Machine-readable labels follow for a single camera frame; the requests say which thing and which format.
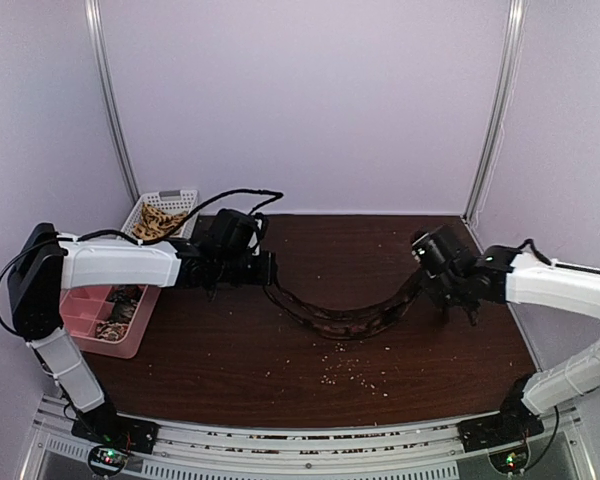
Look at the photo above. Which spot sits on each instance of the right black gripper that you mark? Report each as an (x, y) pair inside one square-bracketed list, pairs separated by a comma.
[(437, 299)]

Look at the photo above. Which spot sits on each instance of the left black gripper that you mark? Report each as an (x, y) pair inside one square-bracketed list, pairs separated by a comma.
[(264, 275)]

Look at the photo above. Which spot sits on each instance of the dark red patterned tie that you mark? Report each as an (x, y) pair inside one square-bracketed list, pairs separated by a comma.
[(351, 324)]

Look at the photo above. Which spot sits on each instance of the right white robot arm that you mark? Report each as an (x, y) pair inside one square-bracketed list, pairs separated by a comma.
[(522, 275)]

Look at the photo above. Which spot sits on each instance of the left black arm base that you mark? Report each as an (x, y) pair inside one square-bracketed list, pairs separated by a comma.
[(104, 425)]

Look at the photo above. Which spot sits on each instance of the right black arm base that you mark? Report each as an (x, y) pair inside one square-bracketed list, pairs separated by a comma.
[(512, 423)]

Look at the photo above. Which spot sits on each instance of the white perforated plastic basket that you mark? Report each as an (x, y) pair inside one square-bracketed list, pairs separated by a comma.
[(172, 202)]

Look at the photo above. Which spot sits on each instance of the leopard print tie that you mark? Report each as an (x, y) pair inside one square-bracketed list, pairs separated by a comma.
[(155, 223)]

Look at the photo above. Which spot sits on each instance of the rolled dark tie in box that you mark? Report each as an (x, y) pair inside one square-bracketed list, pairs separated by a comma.
[(125, 299)]

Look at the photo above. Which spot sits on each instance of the rolled leopard tie in box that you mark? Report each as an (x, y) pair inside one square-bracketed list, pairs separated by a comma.
[(111, 331)]

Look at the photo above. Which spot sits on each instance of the pink divided plastic box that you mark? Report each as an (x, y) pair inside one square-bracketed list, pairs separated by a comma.
[(83, 308)]

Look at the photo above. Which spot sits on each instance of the aluminium front rail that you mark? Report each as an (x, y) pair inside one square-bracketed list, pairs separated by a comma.
[(422, 450)]

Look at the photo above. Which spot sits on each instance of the right aluminium frame post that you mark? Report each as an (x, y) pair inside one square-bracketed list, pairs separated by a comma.
[(502, 96)]

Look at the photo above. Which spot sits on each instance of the aluminium frame post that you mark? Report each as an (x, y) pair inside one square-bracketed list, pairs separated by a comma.
[(502, 96), (96, 33)]

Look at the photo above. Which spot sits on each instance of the left aluminium frame post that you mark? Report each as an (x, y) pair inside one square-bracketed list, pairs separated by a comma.
[(96, 33)]

